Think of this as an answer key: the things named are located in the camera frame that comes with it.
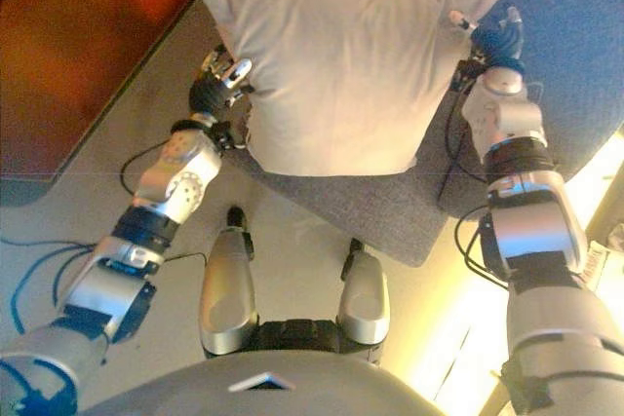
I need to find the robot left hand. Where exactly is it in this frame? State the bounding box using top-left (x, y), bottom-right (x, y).
top-left (187, 44), bottom-right (257, 115)

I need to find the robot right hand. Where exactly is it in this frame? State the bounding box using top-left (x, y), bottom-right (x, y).
top-left (448, 5), bottom-right (527, 69)

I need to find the white fringed cushion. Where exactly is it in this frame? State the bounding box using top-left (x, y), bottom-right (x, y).
top-left (194, 0), bottom-right (506, 177)

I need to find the dark glossy wooden table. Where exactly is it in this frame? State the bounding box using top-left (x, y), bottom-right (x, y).
top-left (0, 0), bottom-right (245, 208)

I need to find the silver robot left leg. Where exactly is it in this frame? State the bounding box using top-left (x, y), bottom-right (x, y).
top-left (199, 205), bottom-right (260, 359)

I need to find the silver robot leg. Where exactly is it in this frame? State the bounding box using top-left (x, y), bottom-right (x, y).
top-left (338, 238), bottom-right (391, 348)
top-left (199, 205), bottom-right (260, 359)

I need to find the grey fabric armchair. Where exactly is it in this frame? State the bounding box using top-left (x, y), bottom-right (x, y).
top-left (214, 0), bottom-right (624, 270)

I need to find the silver robot right leg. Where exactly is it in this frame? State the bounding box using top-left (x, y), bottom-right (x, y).
top-left (338, 238), bottom-right (391, 348)

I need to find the grey robot torso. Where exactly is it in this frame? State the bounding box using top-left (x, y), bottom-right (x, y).
top-left (82, 318), bottom-right (462, 416)

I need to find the blue cable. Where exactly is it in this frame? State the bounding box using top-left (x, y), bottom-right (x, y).
top-left (0, 238), bottom-right (98, 335)

